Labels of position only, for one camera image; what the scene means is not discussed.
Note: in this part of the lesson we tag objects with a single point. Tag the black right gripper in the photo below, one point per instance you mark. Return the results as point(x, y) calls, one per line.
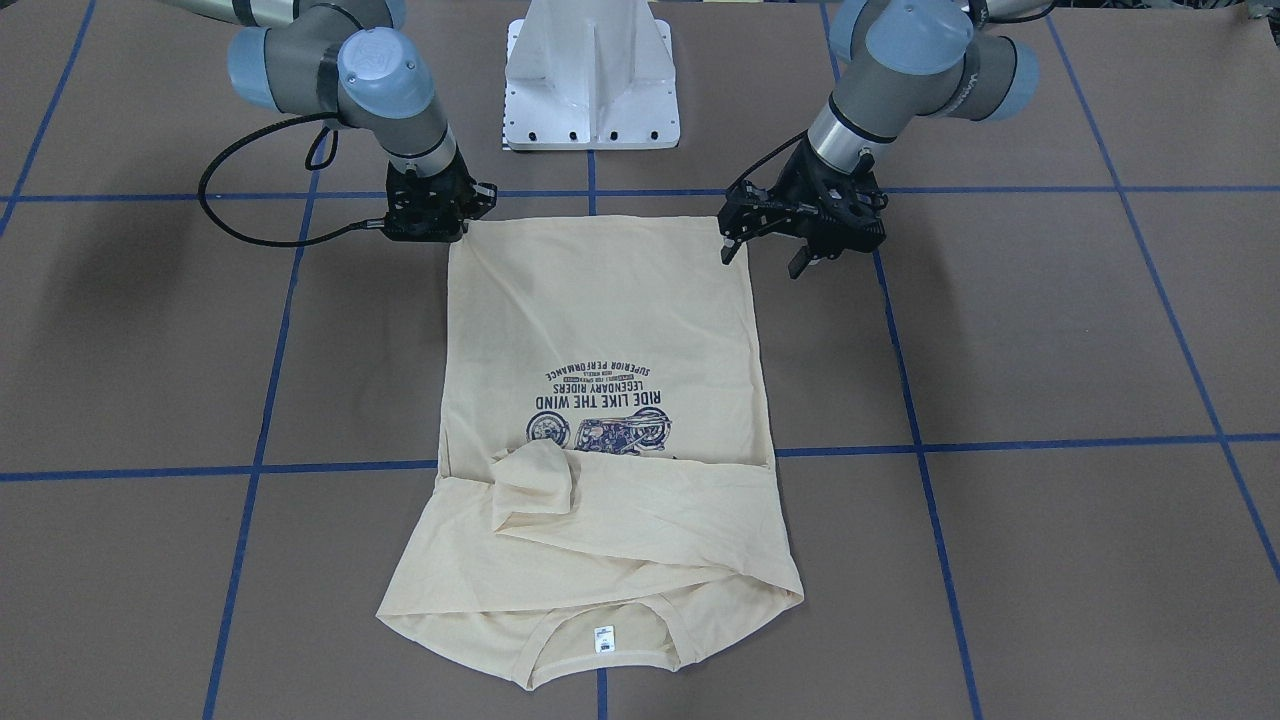
point(481, 197)

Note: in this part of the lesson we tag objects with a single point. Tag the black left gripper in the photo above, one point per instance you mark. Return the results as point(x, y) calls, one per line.
point(790, 190)

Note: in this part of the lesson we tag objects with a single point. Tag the beige long-sleeve printed shirt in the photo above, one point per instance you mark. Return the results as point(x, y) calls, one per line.
point(606, 491)

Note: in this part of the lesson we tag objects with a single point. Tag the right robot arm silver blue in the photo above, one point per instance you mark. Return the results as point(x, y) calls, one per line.
point(348, 64)

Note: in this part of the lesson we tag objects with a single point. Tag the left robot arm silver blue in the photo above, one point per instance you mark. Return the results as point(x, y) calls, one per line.
point(903, 60)

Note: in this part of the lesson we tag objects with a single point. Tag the white central pedestal column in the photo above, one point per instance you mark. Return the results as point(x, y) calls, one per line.
point(590, 75)

